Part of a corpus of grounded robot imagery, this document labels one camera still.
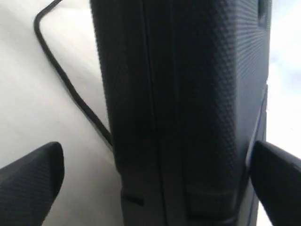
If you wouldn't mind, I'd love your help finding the black cord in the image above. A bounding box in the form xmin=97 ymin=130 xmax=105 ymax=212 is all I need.
xmin=34 ymin=0 xmax=113 ymax=147

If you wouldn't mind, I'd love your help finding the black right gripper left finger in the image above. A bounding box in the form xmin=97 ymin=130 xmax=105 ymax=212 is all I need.
xmin=0 ymin=142 xmax=64 ymax=226

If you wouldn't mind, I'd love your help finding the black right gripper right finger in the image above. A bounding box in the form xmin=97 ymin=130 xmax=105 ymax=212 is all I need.
xmin=246 ymin=140 xmax=301 ymax=226

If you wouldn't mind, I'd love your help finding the black plastic carrying case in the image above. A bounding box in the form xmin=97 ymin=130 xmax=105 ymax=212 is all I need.
xmin=90 ymin=0 xmax=271 ymax=226

